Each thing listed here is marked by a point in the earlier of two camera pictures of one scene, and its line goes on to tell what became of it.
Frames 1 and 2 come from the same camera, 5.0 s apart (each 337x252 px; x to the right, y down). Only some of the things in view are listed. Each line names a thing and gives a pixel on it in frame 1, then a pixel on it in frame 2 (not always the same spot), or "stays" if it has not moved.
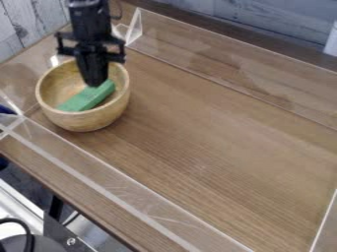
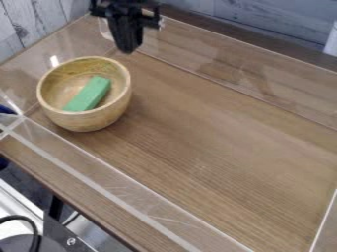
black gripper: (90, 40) -> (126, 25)
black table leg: (57, 208) stays
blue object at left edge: (7, 110) stays
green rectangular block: (89, 96) stays
